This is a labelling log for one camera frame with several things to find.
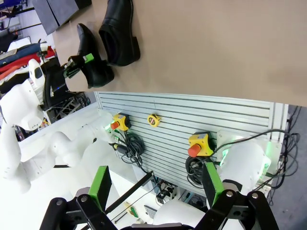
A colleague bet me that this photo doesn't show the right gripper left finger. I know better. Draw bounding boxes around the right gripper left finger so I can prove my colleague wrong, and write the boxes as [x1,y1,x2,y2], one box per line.
[39,165,116,230]

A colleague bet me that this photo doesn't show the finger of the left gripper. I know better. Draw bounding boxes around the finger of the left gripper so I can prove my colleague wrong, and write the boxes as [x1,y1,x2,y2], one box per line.
[67,53,95,68]
[63,66,83,80]

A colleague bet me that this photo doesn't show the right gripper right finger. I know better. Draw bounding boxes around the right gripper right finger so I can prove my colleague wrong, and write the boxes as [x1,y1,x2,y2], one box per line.
[195,161,280,230]

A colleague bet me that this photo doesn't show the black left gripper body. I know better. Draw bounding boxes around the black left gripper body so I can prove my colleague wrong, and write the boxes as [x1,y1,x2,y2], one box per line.
[47,62,71,94]

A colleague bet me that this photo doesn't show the black leather dress shoe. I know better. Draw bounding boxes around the black leather dress shoe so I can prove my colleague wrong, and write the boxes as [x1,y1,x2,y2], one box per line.
[98,0,142,67]
[76,23,115,89]

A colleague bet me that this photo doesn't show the black metal rod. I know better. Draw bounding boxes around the black metal rod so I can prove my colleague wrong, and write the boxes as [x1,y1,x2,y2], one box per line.
[105,171,154,214]

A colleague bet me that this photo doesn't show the pile of colourful clothes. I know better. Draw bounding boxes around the pile of colourful clothes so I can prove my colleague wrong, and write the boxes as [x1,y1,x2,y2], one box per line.
[0,44,57,83]

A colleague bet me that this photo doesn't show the yellow emergency stop button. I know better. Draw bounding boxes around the yellow emergency stop button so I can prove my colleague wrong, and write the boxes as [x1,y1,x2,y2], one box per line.
[110,112,132,132]
[187,131,214,158]

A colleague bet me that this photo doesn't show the yellow tape roll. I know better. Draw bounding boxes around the yellow tape roll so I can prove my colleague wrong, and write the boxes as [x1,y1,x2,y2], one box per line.
[147,114,161,127]

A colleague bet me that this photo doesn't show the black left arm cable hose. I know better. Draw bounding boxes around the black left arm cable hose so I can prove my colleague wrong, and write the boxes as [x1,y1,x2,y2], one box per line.
[43,61,58,111]

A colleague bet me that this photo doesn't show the black coiled cable bundle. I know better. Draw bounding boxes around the black coiled cable bundle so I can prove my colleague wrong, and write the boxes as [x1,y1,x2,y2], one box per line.
[109,133,146,173]
[186,155,212,187]

